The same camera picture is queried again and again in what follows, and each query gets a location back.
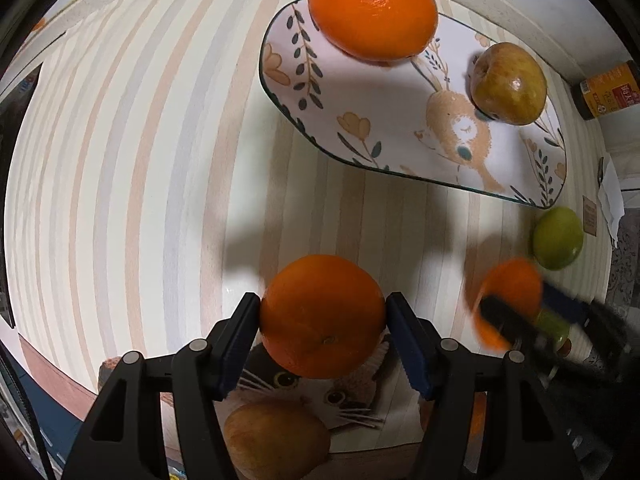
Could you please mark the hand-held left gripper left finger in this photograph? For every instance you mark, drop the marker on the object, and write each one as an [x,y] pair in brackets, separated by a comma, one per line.
[240,352]

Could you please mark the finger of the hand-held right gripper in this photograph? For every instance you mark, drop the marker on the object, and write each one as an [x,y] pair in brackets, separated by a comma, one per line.
[507,317]
[567,307]

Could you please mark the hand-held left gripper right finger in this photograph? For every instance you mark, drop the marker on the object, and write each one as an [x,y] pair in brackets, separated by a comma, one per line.
[407,347]

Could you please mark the green apple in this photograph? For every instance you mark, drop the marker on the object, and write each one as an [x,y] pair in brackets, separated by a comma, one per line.
[554,327]
[557,240]

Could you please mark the medium orange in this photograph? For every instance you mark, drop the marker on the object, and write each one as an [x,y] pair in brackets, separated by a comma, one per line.
[322,315]
[512,280]

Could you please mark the reddish-brown apple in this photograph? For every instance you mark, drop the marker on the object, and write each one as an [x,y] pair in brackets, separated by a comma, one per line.
[275,440]

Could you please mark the oval floral rabbit plate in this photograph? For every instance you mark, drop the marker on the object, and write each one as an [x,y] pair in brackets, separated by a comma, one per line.
[370,105]

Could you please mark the small brown label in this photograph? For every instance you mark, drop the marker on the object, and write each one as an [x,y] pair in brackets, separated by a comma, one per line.
[590,216]

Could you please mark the white paper tissue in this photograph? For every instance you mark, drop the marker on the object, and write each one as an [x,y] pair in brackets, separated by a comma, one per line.
[611,195]

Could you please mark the blue cabinet front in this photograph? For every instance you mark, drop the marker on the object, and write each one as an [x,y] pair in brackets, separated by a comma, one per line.
[30,400]

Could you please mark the dark sauce bottle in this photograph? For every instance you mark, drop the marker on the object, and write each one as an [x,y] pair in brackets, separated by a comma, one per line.
[610,90]

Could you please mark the yellow-brown apple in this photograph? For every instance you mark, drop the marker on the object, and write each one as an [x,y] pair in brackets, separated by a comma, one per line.
[510,85]

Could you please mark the large orange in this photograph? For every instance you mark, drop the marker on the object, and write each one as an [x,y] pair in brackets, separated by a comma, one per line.
[372,7]

